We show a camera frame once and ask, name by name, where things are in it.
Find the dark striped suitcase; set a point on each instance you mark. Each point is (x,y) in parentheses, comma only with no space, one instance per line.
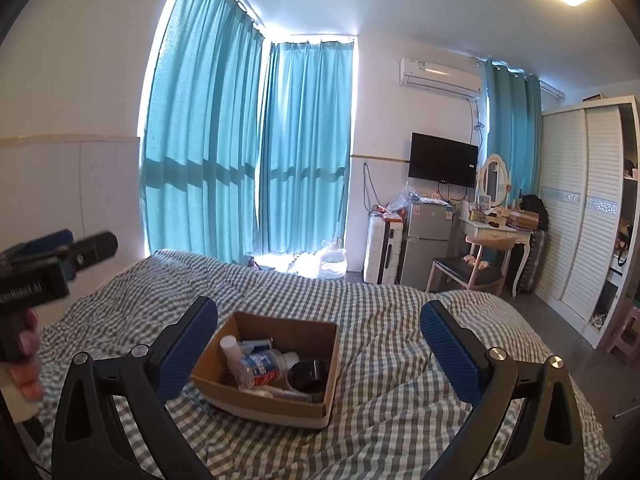
(532,260)

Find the pink plastic stool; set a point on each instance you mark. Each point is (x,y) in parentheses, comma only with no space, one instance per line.
(627,340)

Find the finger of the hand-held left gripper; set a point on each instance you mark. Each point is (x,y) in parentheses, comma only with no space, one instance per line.
(50,242)
(95,250)

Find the white squeeze tube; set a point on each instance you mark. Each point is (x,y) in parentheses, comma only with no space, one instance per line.
(280,392)

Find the cardboard box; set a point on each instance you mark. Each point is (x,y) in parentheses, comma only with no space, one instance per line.
(260,407)

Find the wooden chair black seat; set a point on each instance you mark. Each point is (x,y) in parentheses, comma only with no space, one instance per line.
(465,270)

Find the white dressing table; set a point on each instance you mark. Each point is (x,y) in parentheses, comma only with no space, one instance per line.
(500,232)

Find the grey small fridge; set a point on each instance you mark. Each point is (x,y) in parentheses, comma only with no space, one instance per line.
(425,245)

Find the white suitcase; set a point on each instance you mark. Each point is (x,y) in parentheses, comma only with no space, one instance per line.
(382,252)

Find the small white bottle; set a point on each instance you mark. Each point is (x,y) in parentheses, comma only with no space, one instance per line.
(231,352)

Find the person's left hand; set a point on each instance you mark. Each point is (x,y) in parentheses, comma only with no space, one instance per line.
(30,365)

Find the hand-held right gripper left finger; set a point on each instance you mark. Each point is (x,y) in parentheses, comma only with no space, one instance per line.
(185,350)

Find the clear plastic jar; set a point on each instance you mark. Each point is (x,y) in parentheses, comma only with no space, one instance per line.
(262,366)

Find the white louvred wardrobe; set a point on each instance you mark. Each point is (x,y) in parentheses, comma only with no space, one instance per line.
(575,210)

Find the wide teal curtain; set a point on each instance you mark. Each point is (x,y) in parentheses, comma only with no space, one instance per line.
(200,135)

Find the narrow teal curtain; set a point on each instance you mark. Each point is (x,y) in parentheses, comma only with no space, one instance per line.
(515,135)

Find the brown flat box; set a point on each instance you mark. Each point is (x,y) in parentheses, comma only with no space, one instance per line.
(522,219)

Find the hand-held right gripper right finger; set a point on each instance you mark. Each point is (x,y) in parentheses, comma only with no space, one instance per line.
(452,355)

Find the clear water jug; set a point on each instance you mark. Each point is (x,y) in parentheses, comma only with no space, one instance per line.
(332,262)

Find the checked blanket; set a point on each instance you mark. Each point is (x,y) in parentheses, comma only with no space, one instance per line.
(390,320)

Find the clear plastic bag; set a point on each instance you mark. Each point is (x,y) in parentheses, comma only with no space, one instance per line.
(402,199)

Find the white oval mirror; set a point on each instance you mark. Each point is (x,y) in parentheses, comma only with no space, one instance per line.
(495,182)

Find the black round lid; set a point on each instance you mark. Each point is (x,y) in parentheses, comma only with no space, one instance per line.
(307,377)

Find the black bag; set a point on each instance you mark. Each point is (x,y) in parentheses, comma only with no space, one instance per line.
(536,210)

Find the black wall television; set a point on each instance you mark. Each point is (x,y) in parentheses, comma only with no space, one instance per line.
(442,160)

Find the white air conditioner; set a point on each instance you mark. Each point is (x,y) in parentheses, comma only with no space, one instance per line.
(440,77)

